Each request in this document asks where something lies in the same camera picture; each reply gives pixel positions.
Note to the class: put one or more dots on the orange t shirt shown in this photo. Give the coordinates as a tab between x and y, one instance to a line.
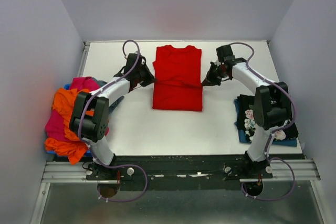
73	151

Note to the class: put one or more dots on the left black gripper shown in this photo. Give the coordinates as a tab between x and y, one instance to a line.
150	77

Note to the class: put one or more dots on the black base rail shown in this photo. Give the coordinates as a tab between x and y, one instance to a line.
179	172

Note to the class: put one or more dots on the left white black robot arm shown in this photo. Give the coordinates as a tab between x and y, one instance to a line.
90	115

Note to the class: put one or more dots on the grey blue t shirt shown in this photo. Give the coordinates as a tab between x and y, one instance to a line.
113	106

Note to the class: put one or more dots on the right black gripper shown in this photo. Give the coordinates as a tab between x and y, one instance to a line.
210	81

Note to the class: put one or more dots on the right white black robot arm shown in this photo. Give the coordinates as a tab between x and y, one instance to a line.
272	104

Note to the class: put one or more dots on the pink t shirt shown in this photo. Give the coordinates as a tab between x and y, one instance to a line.
84	83

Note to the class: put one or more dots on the black floral folded t shirt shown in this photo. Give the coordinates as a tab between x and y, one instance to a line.
246	122

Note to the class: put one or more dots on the red t shirt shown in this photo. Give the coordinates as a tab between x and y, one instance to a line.
178	79

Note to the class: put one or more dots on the blue folded t shirt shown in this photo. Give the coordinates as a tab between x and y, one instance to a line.
290	142

